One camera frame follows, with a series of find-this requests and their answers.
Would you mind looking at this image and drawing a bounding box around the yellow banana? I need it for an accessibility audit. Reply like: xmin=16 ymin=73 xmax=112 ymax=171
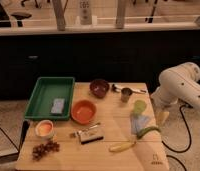
xmin=109 ymin=142 xmax=135 ymax=153

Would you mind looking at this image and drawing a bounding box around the grey blue sponge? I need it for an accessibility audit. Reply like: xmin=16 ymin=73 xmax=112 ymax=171
xmin=51 ymin=98 xmax=65 ymax=114

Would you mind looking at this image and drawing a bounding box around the red bowl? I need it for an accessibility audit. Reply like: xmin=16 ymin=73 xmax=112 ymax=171
xmin=71 ymin=100 xmax=96 ymax=125

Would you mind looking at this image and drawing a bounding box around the light blue cloth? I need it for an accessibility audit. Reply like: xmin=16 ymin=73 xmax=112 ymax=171
xmin=130 ymin=114 xmax=151 ymax=134

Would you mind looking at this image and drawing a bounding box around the green cucumber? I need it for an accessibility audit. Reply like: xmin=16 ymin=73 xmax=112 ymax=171
xmin=136 ymin=126 xmax=161 ymax=139

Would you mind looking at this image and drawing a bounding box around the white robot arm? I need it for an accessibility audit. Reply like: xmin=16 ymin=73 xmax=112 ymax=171
xmin=151 ymin=62 xmax=200 ymax=126

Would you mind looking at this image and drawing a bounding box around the white cup orange inside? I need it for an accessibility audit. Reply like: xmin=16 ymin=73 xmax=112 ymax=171
xmin=35 ymin=120 xmax=54 ymax=139

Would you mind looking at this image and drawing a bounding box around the metal measuring cup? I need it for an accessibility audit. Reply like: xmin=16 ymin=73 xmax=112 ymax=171
xmin=121 ymin=87 xmax=132 ymax=103

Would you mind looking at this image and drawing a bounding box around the dark maroon bowl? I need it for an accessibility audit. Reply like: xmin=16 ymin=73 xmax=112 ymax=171
xmin=89 ymin=79 xmax=110 ymax=98

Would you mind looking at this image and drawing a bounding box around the black power cable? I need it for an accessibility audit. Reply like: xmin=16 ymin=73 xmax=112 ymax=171
xmin=161 ymin=104 xmax=193 ymax=171

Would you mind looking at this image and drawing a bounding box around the green plastic tray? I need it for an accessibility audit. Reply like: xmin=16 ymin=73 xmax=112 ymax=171
xmin=24 ymin=77 xmax=75 ymax=121

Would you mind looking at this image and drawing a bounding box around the bunch of dark grapes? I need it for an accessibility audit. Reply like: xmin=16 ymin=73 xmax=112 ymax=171
xmin=32 ymin=140 xmax=60 ymax=161

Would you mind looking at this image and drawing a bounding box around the white remote control device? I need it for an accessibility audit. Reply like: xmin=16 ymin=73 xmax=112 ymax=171
xmin=79 ymin=0 xmax=92 ymax=25

